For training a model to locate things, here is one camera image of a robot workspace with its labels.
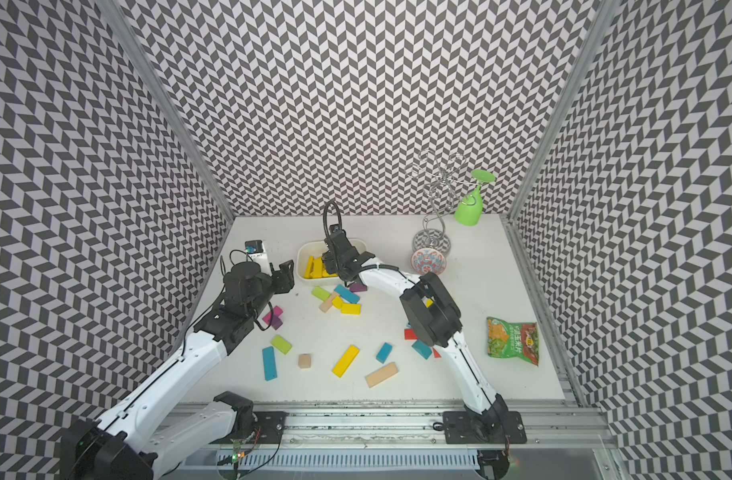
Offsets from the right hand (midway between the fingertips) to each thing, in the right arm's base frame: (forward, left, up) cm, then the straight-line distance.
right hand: (334, 257), depth 99 cm
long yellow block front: (-31, -5, -7) cm, 33 cm away
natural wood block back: (-14, +2, -5) cm, 15 cm away
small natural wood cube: (-32, +6, -6) cm, 33 cm away
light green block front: (-27, +14, -7) cm, 31 cm away
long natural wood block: (-35, -16, -8) cm, 39 cm away
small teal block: (-29, -16, -6) cm, 34 cm away
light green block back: (-9, +5, -7) cm, 13 cm away
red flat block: (-23, -24, -8) cm, 34 cm away
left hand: (-13, +11, +14) cm, 22 cm away
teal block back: (-10, -4, -7) cm, 13 cm away
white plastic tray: (+4, +7, -1) cm, 8 cm away
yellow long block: (-3, +9, -3) cm, 10 cm away
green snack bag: (-27, -52, -4) cm, 59 cm away
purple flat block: (-10, -8, -3) cm, 13 cm away
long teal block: (-32, +16, -7) cm, 37 cm away
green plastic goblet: (+7, -43, +15) cm, 46 cm away
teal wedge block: (-28, -27, -7) cm, 40 cm away
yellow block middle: (-15, -6, -7) cm, 18 cm away
